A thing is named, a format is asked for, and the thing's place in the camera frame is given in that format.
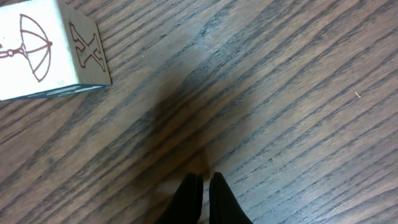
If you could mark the umbrella block blue side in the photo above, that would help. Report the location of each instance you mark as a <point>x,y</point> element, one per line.
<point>49,49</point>

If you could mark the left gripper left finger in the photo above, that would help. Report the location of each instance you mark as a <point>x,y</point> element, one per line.
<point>185,206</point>

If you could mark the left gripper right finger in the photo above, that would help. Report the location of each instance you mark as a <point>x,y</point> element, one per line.
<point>224,208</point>

